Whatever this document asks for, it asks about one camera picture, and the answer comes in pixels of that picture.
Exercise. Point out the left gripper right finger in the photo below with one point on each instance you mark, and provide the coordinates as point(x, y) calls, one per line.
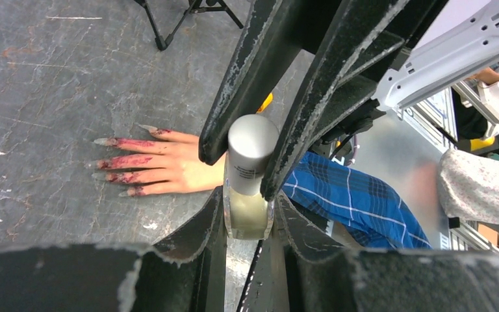
point(313, 272)

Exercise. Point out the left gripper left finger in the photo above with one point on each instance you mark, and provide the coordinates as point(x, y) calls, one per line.
point(184, 271)

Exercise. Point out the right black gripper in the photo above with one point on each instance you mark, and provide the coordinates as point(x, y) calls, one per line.
point(360, 44)

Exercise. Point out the small nail polish bottle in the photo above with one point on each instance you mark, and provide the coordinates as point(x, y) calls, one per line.
point(247, 214)

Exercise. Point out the blue plaid sleeve forearm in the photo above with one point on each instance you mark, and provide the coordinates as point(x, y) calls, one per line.
point(371, 210)

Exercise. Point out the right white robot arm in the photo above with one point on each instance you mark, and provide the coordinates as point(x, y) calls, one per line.
point(422, 70)

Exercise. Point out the person hand with painted nails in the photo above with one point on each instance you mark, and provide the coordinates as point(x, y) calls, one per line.
point(168, 165)

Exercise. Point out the yellow block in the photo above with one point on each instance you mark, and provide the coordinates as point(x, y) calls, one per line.
point(265, 103)

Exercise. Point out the person in floral sleeve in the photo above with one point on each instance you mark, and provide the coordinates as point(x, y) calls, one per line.
point(464, 185)

